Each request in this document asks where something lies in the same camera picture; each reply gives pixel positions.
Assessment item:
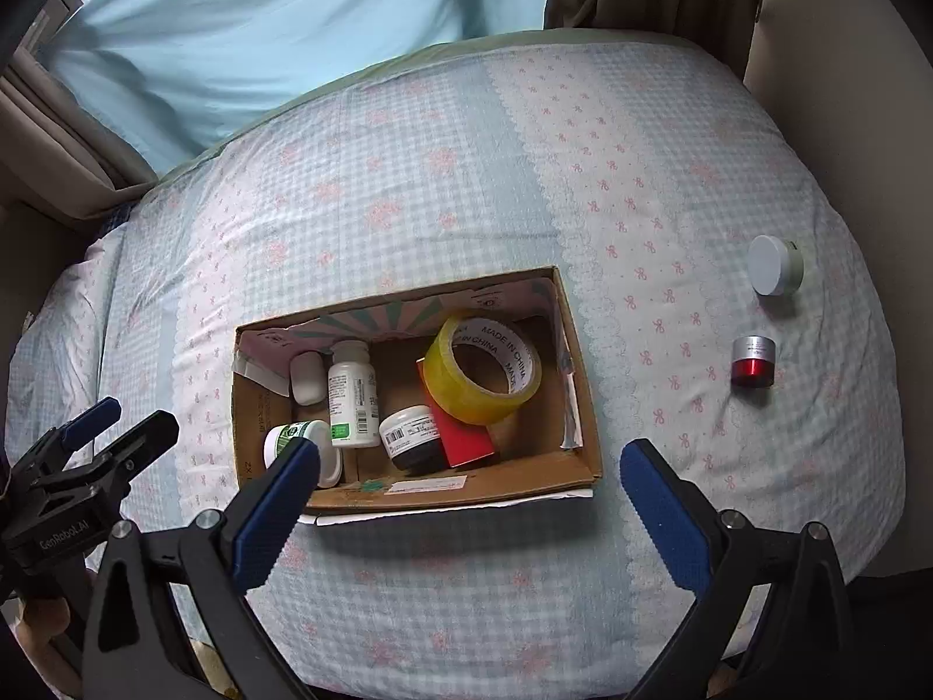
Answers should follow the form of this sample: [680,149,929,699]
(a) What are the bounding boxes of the cardboard box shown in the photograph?
[233,266,603,527]

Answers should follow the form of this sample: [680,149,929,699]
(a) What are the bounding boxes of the beige headboard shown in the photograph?
[0,193,110,380]

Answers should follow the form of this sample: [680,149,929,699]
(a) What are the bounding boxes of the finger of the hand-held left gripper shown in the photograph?
[44,410,180,497]
[10,397,121,475]

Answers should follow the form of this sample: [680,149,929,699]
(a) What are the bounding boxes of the red box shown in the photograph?
[415,356,504,469]

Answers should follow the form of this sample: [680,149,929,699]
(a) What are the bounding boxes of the checked floral bed sheet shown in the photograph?
[3,29,909,700]

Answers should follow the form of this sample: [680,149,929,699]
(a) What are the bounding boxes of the pale green white jar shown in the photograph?
[746,234,806,298]

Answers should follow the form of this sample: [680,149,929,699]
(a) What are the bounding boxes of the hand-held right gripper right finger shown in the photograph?
[619,439,857,700]

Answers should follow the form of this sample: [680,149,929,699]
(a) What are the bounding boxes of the person's left hand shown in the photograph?
[18,594,78,676]

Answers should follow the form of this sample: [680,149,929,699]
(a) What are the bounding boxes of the black jar white label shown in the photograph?
[378,405,447,474]

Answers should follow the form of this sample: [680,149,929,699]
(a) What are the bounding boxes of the light blue cloth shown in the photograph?
[44,0,559,176]

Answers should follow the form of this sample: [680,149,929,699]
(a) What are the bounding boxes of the small white case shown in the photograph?
[290,351,327,405]

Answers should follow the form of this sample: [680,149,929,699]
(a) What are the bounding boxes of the red jar silver lid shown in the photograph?
[731,335,777,390]

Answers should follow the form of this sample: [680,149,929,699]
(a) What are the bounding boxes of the white pill bottle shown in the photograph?
[327,339,381,449]

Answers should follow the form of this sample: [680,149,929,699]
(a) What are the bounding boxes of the yellow tape roll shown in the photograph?
[425,313,544,426]

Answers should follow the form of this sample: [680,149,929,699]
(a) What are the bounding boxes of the white printed pillow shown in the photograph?
[6,229,139,446]

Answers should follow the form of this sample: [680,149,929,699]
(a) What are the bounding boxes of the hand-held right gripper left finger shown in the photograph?
[82,437,322,700]

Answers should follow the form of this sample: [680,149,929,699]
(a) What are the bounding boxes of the white lid green jar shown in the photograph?
[262,419,343,489]

